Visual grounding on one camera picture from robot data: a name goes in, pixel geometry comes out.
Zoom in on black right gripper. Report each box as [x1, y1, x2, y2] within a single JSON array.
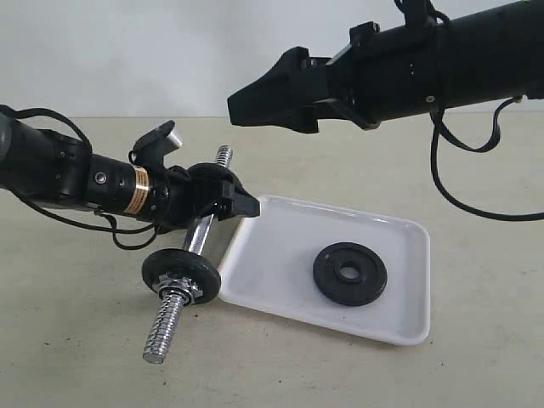
[[227, 21, 381, 133]]

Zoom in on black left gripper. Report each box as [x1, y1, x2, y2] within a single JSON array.
[[150, 163, 260, 234]]

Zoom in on black weight plate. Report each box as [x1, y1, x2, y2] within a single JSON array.
[[141, 248, 221, 304], [188, 162, 241, 202], [313, 242, 388, 307]]

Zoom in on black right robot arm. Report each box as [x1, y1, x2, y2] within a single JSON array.
[[227, 1, 543, 133]]

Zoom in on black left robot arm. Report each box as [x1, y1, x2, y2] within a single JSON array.
[[1, 105, 260, 234]]

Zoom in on white plastic tray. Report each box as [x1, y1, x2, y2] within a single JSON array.
[[219, 195, 430, 346]]

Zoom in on chrome star collar nut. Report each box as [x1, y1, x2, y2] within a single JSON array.
[[156, 275, 203, 306]]

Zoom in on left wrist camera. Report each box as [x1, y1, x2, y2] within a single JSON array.
[[128, 120, 183, 168]]

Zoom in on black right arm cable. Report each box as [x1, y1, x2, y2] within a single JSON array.
[[393, 0, 544, 222]]

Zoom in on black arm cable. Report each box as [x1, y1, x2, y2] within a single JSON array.
[[393, 0, 544, 222], [0, 105, 158, 251]]

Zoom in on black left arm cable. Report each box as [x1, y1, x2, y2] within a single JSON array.
[[0, 105, 158, 251]]

